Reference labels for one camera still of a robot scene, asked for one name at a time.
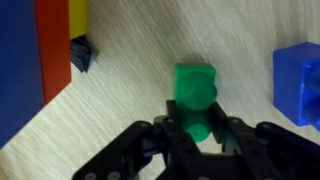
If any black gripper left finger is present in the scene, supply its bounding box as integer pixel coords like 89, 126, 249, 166
72, 99, 204, 180

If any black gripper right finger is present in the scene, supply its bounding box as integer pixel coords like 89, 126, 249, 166
209, 100, 320, 180

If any green lego brick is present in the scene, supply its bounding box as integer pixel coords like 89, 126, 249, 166
173, 62, 218, 144

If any small blue lego brick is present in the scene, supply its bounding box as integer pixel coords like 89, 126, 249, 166
272, 41, 320, 132

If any black clip stand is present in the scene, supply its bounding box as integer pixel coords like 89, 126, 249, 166
70, 35, 98, 74

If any long red lego brick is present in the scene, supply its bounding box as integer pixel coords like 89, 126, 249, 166
34, 0, 73, 105

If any long yellow lego brick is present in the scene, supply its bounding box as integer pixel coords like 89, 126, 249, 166
68, 0, 90, 41

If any long blue lego brick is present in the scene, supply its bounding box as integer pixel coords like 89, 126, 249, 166
0, 0, 46, 149

